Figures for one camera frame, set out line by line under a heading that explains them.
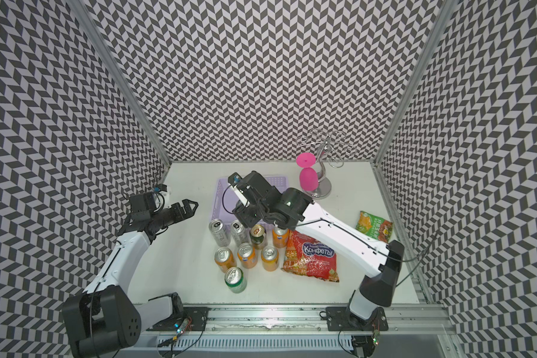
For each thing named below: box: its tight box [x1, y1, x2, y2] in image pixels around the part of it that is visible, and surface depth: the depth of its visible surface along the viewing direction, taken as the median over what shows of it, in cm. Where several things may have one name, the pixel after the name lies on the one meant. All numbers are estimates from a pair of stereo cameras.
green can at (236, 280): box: [224, 266, 248, 294], surface depth 74 cm
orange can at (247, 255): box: [237, 242, 259, 270], surface depth 80 cm
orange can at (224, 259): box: [214, 246, 237, 274], surface depth 79 cm
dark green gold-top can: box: [249, 224, 265, 245], surface depth 84 cm
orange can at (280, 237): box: [272, 226, 290, 249], surface depth 86 cm
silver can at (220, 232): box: [208, 218, 232, 248], surface depth 83 cm
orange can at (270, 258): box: [261, 244, 279, 273], surface depth 80 cm
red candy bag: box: [281, 231, 340, 283], surface depth 83 cm
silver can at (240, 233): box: [230, 220, 252, 247], surface depth 82 cm
